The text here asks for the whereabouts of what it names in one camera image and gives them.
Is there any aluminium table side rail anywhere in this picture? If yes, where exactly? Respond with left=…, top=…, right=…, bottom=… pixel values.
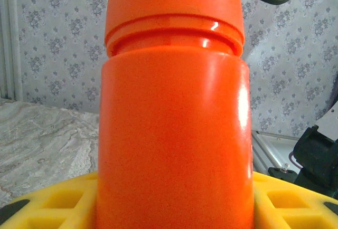
left=252, top=130, right=301, bottom=173

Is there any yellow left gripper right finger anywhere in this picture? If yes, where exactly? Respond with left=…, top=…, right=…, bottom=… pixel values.
left=252, top=171, right=338, bottom=229

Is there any aluminium frame post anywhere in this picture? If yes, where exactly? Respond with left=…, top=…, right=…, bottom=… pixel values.
left=0, top=0, right=23, bottom=100

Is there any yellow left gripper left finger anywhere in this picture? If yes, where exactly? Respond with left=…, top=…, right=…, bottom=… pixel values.
left=0, top=172, right=100, bottom=229

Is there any orange pill bottle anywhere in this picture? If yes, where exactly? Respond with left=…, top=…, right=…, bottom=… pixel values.
left=96, top=37, right=256, bottom=229

